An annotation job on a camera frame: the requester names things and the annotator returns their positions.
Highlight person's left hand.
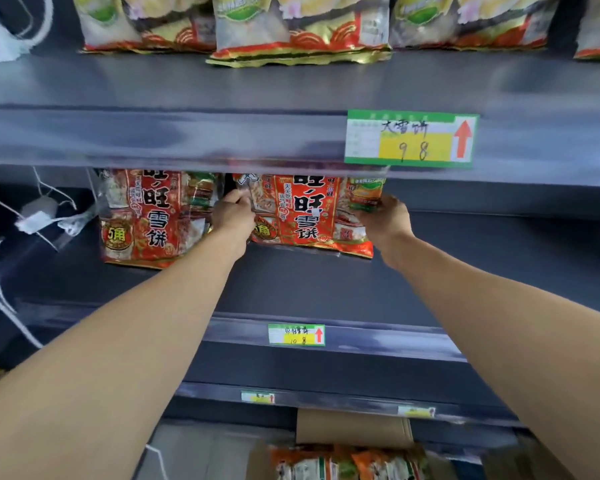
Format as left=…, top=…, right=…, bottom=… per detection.
left=211, top=188, right=257, bottom=255

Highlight person's right hand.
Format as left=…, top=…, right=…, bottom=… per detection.
left=355, top=194, right=415, bottom=268

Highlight person's right forearm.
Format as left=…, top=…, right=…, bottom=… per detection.
left=379, top=234, right=600, bottom=480

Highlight thick white cable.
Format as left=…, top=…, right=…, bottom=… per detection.
left=15, top=0, right=55, bottom=48

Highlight person's left forearm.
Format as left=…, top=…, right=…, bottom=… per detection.
left=0, top=229, right=251, bottom=480

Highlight red rice cracker bag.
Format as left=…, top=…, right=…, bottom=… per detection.
left=232, top=172, right=387, bottom=259
left=99, top=168, right=226, bottom=269

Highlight long white hanging cable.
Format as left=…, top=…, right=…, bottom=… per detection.
left=0, top=239, right=169, bottom=480

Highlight white extension socket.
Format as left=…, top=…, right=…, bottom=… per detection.
left=57, top=204, right=99, bottom=238

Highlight plain brown cardboard box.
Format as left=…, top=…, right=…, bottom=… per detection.
left=245, top=408, right=431, bottom=480

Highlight small white hanging adapter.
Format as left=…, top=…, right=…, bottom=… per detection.
left=15, top=197, right=59, bottom=235

